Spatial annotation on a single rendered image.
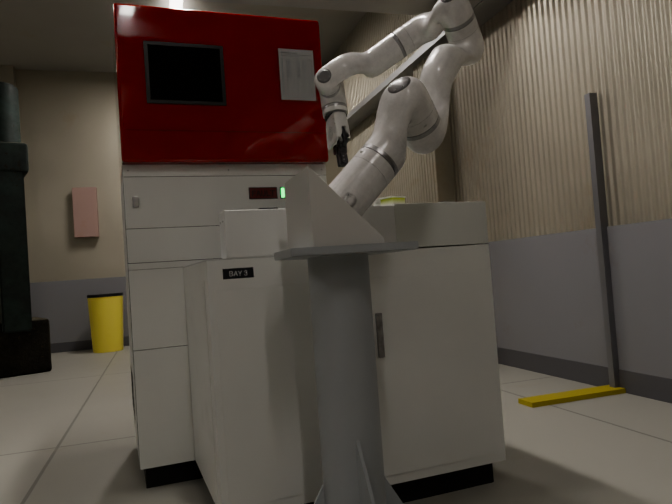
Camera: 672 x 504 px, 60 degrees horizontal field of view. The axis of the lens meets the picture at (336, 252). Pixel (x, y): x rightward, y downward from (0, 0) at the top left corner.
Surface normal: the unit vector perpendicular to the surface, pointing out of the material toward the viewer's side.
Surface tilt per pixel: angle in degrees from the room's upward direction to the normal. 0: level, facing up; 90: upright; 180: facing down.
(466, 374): 90
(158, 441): 90
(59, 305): 90
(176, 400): 90
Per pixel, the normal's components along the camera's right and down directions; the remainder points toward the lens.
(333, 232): 0.30, -0.05
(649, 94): -0.95, 0.06
